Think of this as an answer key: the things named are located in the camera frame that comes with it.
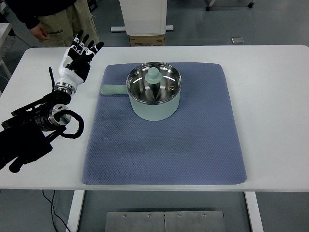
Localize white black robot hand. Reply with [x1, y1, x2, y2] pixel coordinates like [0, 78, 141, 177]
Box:
[54, 30, 104, 96]

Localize green pot with handle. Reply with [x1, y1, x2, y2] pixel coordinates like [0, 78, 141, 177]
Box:
[100, 62, 182, 121]

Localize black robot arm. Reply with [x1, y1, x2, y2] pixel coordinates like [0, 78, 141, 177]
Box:
[0, 90, 71, 173]

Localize person in beige trousers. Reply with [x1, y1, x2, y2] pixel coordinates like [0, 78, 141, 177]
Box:
[6, 0, 99, 47]

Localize cardboard box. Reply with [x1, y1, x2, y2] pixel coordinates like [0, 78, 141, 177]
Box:
[129, 35, 165, 46]

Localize blue textured table mat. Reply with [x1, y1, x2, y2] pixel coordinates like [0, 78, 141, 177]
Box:
[82, 62, 247, 185]

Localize grey floor socket plate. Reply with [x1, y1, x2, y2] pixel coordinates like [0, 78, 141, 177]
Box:
[230, 37, 245, 44]

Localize chair caster base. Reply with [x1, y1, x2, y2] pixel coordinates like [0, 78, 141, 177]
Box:
[205, 0, 256, 12]

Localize black robot hand cable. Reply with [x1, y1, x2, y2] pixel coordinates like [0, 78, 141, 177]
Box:
[49, 67, 85, 139]

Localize white cabinet pedestal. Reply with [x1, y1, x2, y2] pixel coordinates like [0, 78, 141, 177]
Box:
[111, 0, 174, 36]

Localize black floor cable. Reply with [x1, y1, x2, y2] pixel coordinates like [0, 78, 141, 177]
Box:
[42, 189, 71, 232]

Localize grey metal base plate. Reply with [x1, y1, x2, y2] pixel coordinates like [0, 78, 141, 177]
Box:
[105, 211, 226, 232]

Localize white table frame legs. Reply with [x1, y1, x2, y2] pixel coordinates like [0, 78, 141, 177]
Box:
[66, 190, 264, 232]

